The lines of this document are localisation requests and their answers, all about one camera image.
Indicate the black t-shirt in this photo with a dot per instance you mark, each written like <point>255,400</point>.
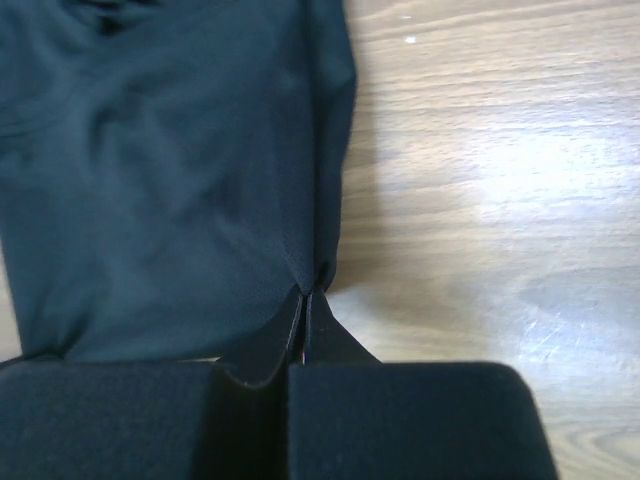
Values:
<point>171,171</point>

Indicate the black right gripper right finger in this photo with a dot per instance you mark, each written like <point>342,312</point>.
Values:
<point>352,416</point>

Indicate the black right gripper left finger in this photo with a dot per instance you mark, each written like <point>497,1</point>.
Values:
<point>152,420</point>

